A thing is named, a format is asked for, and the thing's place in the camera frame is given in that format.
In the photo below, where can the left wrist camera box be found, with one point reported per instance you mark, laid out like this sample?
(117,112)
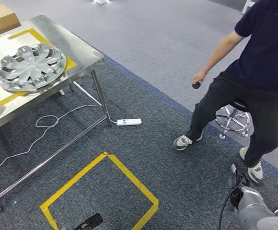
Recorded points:
(91,220)

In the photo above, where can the steel workbench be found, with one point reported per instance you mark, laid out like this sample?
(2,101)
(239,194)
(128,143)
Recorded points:
(81,54)

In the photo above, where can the grey wheel hubcap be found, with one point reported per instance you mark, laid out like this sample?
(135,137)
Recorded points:
(31,66)

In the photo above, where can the cardboard box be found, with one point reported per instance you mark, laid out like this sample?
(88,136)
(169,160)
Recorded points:
(0,19)

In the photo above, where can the black round handheld object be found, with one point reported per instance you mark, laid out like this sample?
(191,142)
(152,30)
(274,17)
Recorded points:
(196,85)

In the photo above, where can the white power strip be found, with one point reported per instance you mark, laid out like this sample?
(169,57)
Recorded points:
(129,122)

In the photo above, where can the yellow workbench tape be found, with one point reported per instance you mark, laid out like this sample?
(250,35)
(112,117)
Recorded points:
(0,103)

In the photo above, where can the yellow floor tape square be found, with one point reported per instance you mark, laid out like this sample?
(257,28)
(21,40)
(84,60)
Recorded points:
(129,174)

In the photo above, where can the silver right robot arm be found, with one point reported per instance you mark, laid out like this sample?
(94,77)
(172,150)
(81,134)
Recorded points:
(254,209)

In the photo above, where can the chrome stool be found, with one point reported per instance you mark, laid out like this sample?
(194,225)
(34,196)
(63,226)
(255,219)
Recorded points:
(239,106)

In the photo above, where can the person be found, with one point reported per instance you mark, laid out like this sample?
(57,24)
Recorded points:
(261,47)

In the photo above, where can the white stand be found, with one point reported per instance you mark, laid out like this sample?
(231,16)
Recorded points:
(248,5)

